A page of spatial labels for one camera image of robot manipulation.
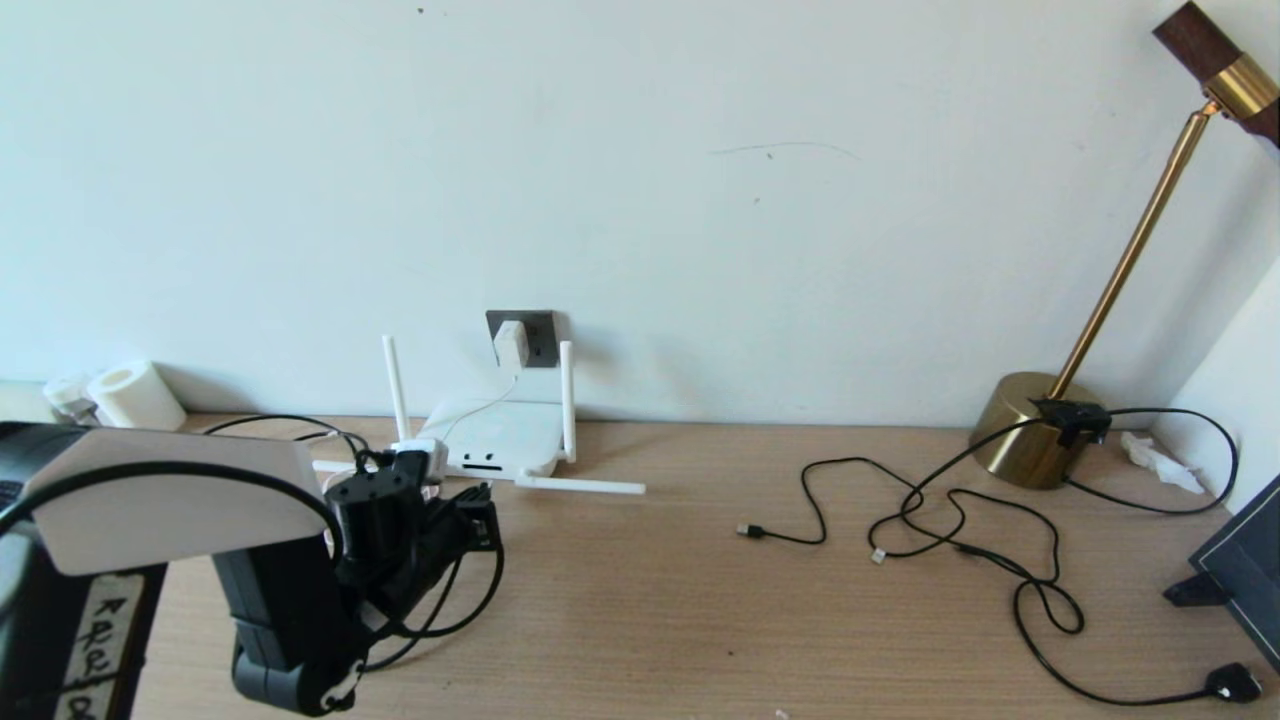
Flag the gold desk lamp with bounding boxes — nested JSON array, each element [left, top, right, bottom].
[[967, 2, 1280, 491]]

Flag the crumpled white tissue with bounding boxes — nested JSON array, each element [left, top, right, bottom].
[[1118, 432, 1206, 496]]

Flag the thin white adapter cable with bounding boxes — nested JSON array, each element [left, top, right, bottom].
[[320, 368, 523, 561]]

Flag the dark picture frame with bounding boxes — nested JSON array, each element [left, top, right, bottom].
[[1162, 475, 1280, 673]]

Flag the black cable with power plug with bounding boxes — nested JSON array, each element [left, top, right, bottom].
[[738, 458, 1263, 707]]

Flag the white router with antennas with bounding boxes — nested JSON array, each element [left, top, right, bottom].
[[312, 335, 646, 498]]

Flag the small clear container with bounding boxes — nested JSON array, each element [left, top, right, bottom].
[[42, 372, 101, 426]]

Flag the white bag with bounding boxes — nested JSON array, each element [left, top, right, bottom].
[[0, 380, 46, 423]]

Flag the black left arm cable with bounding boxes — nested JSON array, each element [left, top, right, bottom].
[[0, 445, 471, 673]]

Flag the black ethernet cable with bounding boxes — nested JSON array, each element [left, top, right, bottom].
[[205, 413, 507, 673]]

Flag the white toilet paper roll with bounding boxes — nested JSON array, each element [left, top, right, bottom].
[[87, 360, 188, 431]]

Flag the grey wall socket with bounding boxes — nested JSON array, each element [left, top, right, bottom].
[[487, 310, 557, 369]]

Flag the white power adapter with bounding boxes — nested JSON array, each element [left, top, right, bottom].
[[493, 320, 531, 373]]

